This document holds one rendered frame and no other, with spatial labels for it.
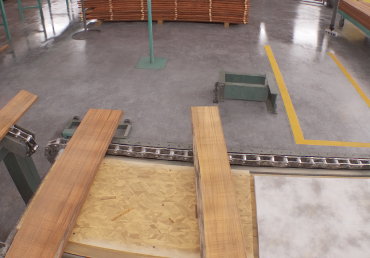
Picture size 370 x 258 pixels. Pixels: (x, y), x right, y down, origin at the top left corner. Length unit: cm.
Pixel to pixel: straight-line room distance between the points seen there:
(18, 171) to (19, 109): 38
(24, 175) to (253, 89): 243
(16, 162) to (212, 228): 122
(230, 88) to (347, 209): 224
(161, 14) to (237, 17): 155
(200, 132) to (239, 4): 479
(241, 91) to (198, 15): 311
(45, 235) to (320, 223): 102
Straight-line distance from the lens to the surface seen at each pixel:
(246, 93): 326
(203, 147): 133
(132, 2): 626
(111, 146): 144
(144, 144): 145
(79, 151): 139
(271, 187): 125
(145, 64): 427
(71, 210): 115
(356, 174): 150
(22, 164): 184
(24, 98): 186
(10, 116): 173
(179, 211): 114
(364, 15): 655
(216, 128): 145
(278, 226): 114
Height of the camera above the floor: 174
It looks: 35 degrees down
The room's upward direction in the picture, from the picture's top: straight up
